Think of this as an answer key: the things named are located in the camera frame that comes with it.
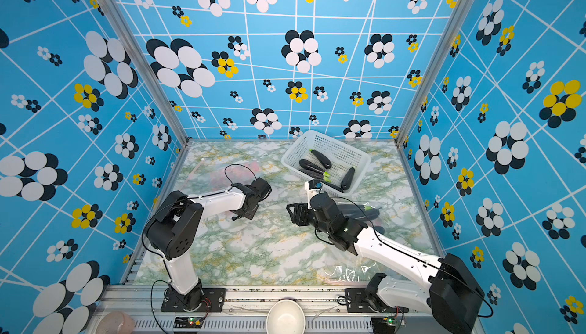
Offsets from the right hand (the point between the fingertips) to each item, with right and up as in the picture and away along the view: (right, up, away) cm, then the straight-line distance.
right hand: (295, 206), depth 78 cm
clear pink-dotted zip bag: (+17, -22, +3) cm, 28 cm away
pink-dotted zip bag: (-36, +9, +27) cm, 46 cm away
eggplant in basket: (+14, +15, +30) cm, 36 cm away
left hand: (-22, -4, +17) cm, 28 cm away
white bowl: (-3, -33, -8) cm, 34 cm away
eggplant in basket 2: (+7, +13, +27) cm, 31 cm away
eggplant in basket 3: (+7, +9, +23) cm, 26 cm away
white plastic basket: (+19, +13, +30) cm, 38 cm away
